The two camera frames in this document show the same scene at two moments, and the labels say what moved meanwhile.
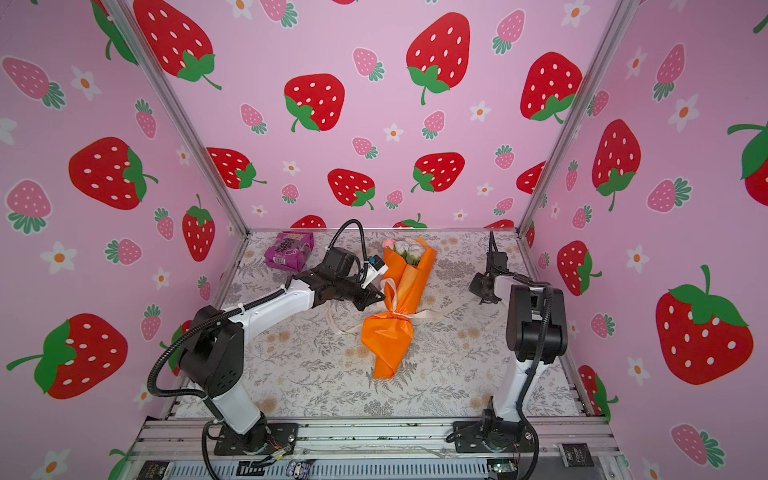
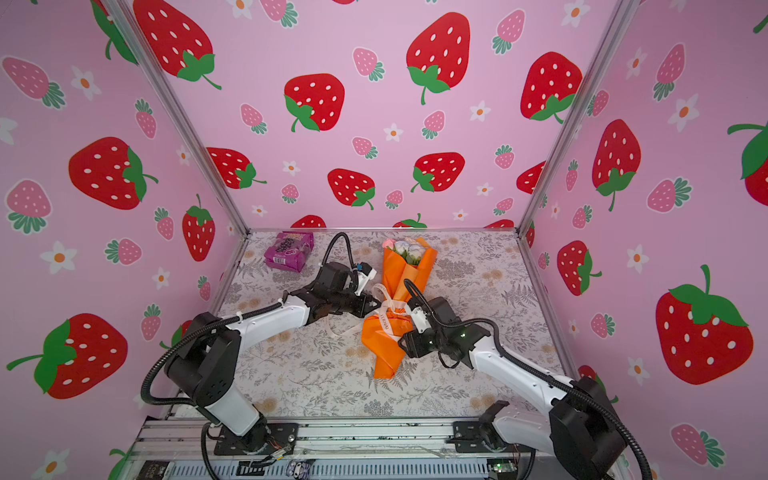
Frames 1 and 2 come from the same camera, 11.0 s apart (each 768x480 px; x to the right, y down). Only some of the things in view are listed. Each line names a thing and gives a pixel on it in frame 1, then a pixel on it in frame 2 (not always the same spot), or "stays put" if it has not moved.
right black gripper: (476, 284) → (411, 344)
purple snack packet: (290, 250) stays put
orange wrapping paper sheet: (389, 335) stays put
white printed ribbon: (395, 311) → (384, 313)
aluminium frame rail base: (571, 448) stays put
